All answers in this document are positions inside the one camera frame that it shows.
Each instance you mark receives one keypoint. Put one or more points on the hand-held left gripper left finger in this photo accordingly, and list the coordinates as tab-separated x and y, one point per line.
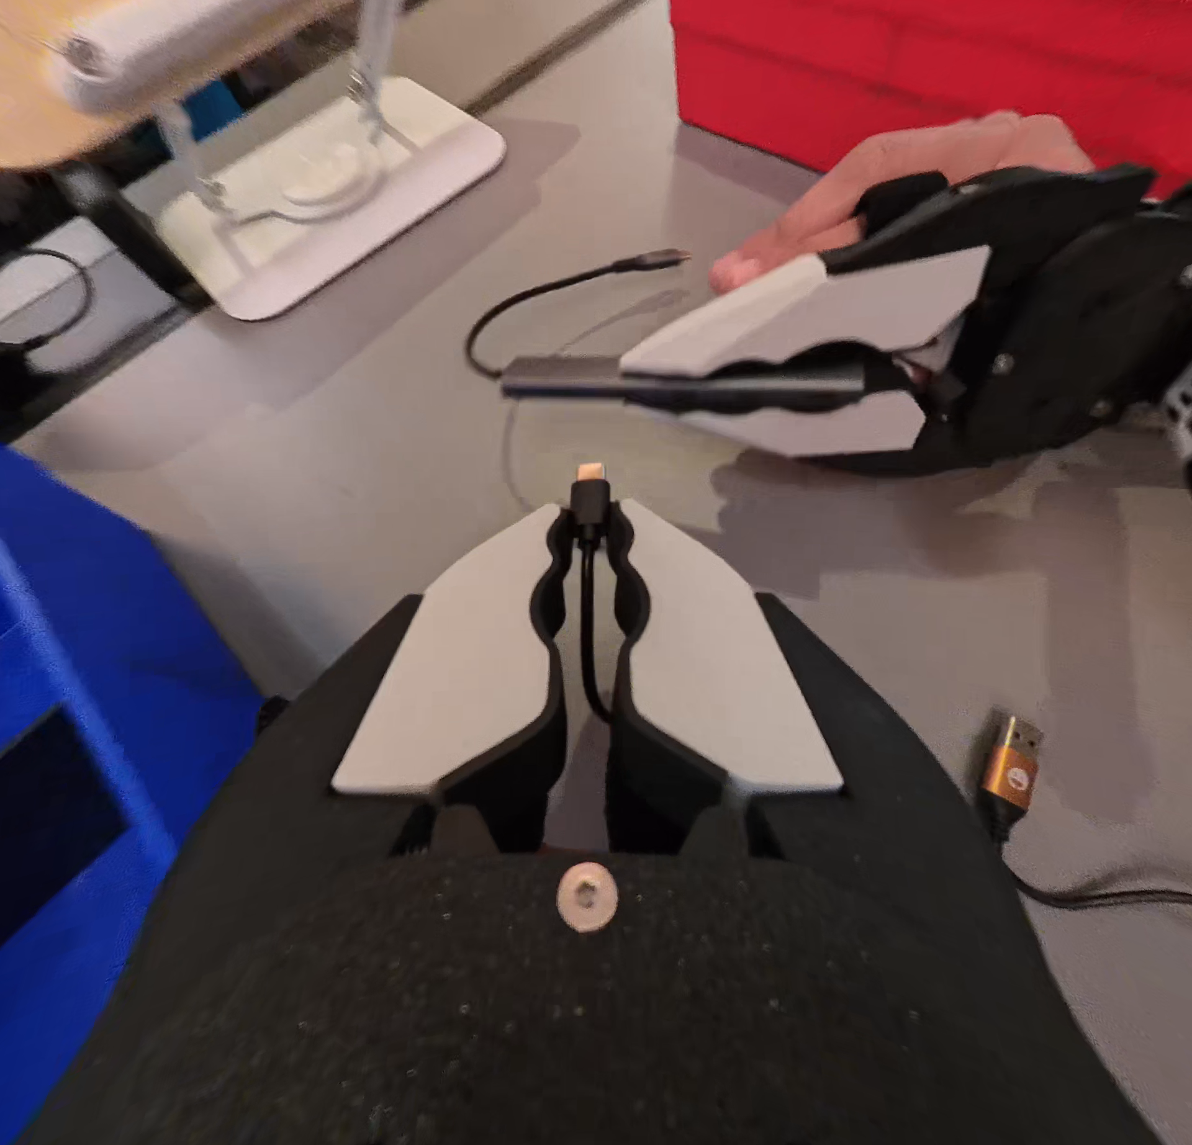
465	680

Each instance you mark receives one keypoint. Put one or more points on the grey desk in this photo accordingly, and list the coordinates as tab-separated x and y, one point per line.
326	439

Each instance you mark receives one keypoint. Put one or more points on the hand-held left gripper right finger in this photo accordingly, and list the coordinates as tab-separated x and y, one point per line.
715	680

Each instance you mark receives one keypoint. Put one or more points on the person's right hand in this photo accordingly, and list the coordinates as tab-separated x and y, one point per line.
913	154

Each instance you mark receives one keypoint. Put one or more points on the white stand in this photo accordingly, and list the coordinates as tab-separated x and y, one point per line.
408	151

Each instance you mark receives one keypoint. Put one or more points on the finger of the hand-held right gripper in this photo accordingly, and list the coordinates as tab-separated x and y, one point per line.
839	313
817	429

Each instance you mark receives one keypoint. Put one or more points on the red plastic bin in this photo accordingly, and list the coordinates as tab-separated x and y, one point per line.
931	37

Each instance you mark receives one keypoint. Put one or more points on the light wooden board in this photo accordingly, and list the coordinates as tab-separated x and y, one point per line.
36	92

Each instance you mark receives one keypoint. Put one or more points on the blue plastic bin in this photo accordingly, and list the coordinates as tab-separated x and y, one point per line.
83	606

